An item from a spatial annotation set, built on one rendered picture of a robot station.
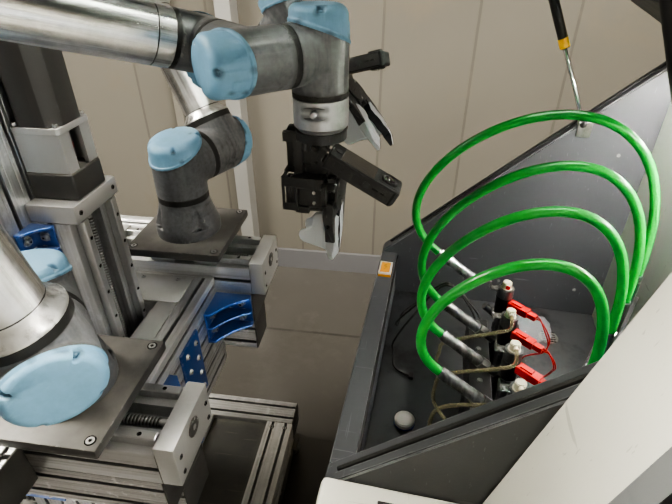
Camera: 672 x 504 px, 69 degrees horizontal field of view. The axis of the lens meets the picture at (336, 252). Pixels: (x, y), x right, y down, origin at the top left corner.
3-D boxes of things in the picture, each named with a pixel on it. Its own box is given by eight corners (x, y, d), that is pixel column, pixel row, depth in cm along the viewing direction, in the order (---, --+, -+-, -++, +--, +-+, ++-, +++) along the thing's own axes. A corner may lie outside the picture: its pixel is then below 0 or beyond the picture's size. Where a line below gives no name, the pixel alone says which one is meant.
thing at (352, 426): (379, 299, 135) (382, 250, 126) (395, 301, 134) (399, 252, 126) (329, 518, 84) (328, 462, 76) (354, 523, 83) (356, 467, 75)
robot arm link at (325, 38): (269, 2, 59) (328, -2, 63) (275, 94, 65) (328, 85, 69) (303, 8, 54) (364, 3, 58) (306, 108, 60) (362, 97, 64)
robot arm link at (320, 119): (353, 90, 67) (341, 107, 60) (353, 122, 70) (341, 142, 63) (300, 87, 68) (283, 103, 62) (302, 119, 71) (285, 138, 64)
